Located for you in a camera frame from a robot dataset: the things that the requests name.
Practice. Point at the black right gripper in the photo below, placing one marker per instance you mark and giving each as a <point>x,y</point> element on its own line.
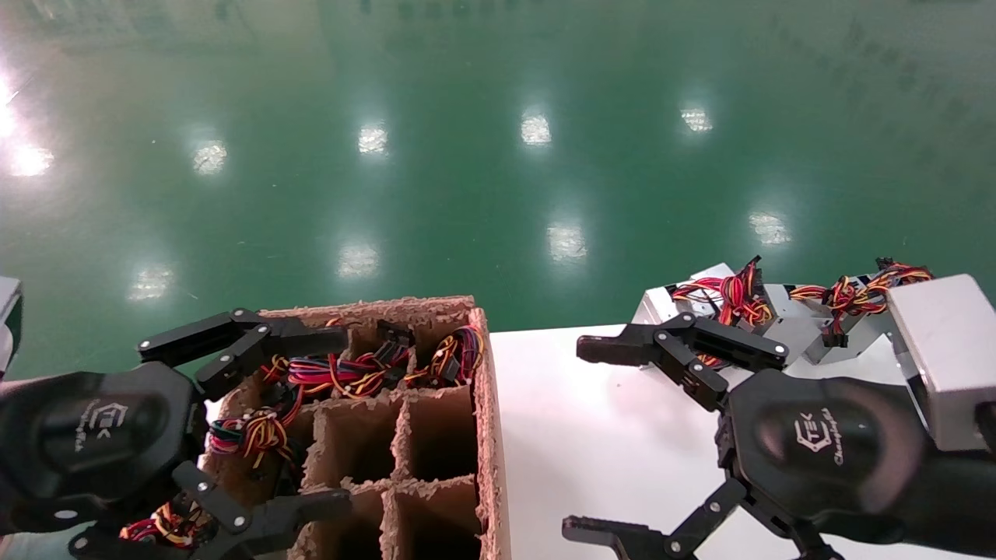
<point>825,443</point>

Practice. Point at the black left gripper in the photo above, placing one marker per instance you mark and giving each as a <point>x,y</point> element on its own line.
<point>85,435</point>

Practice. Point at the brown cardboard divider box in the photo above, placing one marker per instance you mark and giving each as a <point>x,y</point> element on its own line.
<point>443,435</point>

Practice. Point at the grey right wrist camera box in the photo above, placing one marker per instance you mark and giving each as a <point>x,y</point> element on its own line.
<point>941,358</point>

